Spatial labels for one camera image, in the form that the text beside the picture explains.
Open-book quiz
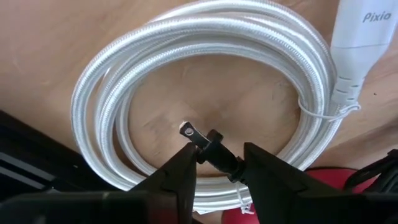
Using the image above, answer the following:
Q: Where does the black aluminium table frame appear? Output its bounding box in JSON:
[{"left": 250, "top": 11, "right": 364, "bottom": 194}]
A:
[{"left": 0, "top": 108, "right": 123, "bottom": 203}]

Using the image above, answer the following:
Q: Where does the white braided cable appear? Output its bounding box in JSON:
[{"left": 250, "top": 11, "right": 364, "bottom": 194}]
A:
[{"left": 70, "top": 0, "right": 398, "bottom": 216}]

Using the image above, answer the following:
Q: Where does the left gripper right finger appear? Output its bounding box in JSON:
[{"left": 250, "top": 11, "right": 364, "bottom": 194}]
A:
[{"left": 243, "top": 142, "right": 398, "bottom": 224}]

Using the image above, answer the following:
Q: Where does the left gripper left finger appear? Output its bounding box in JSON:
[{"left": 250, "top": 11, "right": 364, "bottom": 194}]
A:
[{"left": 0, "top": 142, "right": 199, "bottom": 224}]

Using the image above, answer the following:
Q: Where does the red desk lamp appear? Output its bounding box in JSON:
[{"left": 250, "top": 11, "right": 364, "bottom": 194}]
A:
[{"left": 221, "top": 167, "right": 379, "bottom": 224}]

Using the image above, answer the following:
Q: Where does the black lamp power cord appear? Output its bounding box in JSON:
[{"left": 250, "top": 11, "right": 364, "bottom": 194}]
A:
[{"left": 179, "top": 121, "right": 398, "bottom": 194}]

